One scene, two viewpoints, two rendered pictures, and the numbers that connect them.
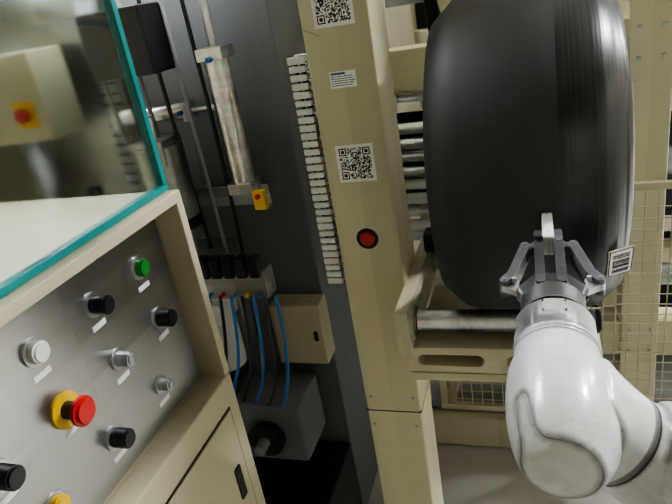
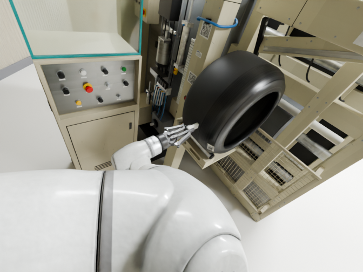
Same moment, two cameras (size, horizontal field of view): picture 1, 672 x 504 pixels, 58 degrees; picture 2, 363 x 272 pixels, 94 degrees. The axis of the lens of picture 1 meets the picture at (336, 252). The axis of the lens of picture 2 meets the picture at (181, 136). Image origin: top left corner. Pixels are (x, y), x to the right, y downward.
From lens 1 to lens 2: 0.56 m
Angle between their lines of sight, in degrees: 27
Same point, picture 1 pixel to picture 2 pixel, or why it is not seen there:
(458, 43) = (215, 65)
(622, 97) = (233, 110)
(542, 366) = (129, 146)
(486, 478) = (199, 169)
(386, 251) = not seen: hidden behind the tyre
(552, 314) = (150, 140)
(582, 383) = (129, 154)
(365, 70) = (203, 55)
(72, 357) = (93, 77)
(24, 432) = (74, 85)
